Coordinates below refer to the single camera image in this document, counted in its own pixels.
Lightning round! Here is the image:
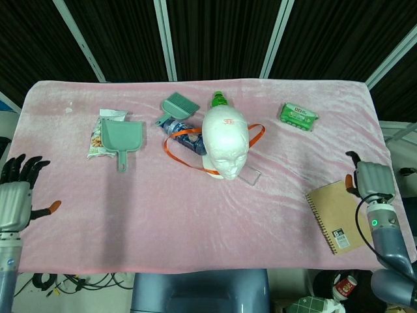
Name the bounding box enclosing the red white cup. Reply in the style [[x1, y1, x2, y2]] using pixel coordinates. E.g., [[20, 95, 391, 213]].
[[332, 275, 358, 298]]

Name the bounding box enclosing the pink plush table cloth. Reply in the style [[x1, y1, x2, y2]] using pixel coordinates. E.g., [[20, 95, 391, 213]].
[[16, 78, 416, 275]]

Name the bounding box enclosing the nut snack bag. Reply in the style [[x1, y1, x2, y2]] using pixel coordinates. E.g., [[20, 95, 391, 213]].
[[86, 108, 128, 160]]

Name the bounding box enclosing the orange lanyard with badge holder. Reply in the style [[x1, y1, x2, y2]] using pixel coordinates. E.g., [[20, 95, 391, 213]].
[[164, 123, 266, 175]]

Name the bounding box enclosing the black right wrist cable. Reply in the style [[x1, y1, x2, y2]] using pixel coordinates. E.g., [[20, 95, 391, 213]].
[[354, 194, 417, 282]]

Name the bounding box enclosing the white foam mannequin head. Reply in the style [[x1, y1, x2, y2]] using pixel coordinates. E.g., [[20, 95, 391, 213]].
[[201, 106, 251, 180]]

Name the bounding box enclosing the white frame post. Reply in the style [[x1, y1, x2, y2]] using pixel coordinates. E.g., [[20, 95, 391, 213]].
[[152, 0, 179, 82], [364, 29, 417, 89], [259, 0, 296, 79], [51, 0, 107, 82]]

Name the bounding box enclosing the dark blue plastic bottle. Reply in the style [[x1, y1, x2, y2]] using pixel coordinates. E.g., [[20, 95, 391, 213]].
[[162, 117, 208, 156]]

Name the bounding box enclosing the black floor cable bundle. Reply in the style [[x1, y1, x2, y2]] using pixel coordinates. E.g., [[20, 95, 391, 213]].
[[31, 272, 134, 298]]

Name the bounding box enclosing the right grey five-finger robot hand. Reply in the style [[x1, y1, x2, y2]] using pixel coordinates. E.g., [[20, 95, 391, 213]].
[[345, 150, 397, 205]]

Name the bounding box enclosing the green plastic dustpan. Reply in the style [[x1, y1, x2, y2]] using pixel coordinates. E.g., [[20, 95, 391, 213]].
[[100, 117, 144, 173]]

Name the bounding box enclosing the green capped bottle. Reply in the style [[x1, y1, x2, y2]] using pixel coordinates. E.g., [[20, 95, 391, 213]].
[[210, 91, 229, 109]]

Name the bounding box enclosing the green wet wipes pack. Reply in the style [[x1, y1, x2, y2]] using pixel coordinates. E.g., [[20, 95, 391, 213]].
[[278, 102, 319, 131]]

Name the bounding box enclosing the green hand brush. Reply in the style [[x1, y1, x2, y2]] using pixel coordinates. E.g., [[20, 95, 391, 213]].
[[154, 92, 200, 127]]

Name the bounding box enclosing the green white grid box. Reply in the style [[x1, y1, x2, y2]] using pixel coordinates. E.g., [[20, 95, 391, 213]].
[[286, 295, 330, 313]]

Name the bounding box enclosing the left grey five-finger robot hand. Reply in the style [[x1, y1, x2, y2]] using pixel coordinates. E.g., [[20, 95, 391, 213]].
[[0, 153, 62, 232]]

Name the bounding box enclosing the grey-blue robot torso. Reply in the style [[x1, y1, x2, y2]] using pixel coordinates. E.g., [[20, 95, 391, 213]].
[[130, 269, 271, 313]]

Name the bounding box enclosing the brown spiral notebook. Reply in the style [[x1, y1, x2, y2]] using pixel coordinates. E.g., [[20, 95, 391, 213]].
[[304, 180, 376, 256]]

